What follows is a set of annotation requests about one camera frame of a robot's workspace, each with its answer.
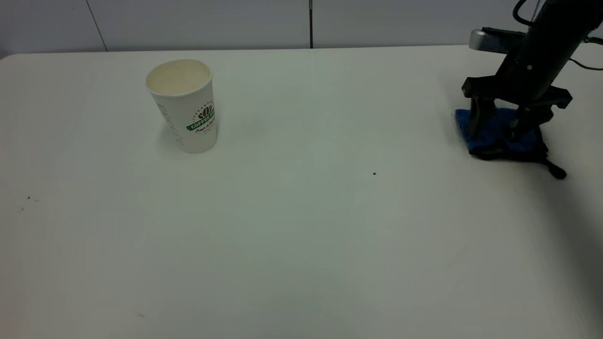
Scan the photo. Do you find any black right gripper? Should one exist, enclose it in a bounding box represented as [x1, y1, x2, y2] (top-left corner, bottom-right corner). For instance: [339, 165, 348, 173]
[462, 48, 573, 141]

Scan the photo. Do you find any blue black-edged cleaning cloth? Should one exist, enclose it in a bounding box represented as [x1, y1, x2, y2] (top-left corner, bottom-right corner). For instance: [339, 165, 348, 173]
[455, 108, 567, 180]

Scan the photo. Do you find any white paper coffee cup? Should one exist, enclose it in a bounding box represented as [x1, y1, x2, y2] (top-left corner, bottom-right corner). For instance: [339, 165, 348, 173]
[146, 59, 219, 154]

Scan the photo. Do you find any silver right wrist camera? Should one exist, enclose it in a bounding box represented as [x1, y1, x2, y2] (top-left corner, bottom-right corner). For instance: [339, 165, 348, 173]
[469, 27, 526, 53]

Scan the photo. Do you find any thin brown wire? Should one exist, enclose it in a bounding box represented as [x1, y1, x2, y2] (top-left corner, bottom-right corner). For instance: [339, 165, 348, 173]
[568, 35, 603, 71]

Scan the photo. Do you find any black looped cable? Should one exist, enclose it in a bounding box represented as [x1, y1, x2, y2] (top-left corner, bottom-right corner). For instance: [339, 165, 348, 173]
[513, 0, 542, 27]

